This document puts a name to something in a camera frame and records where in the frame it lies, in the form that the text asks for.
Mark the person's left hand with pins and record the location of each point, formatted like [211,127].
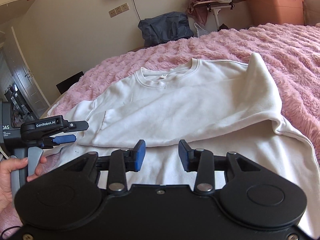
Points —
[7,167]

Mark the wall power socket strip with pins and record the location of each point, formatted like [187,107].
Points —
[118,10]

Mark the white room door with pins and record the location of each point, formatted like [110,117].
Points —
[22,75]

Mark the dark blue duffel bag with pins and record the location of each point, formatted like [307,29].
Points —
[161,29]

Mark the pink fluffy bed blanket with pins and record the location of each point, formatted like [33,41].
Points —
[290,52]

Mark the small folding side table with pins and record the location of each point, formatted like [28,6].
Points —
[215,7]

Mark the white sweatshirt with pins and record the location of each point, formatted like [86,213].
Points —
[217,105]

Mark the orange plastic storage bin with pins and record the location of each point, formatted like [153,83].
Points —
[276,11]

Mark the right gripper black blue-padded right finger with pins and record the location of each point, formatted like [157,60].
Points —
[200,161]

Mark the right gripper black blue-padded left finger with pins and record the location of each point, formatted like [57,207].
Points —
[121,162]

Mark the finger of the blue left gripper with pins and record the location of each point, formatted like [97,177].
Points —
[63,139]

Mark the black box beside bed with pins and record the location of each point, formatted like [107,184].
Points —
[67,83]

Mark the white plastic bag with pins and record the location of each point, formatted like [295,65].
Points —
[200,31]

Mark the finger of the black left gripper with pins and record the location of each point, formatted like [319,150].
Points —
[74,126]

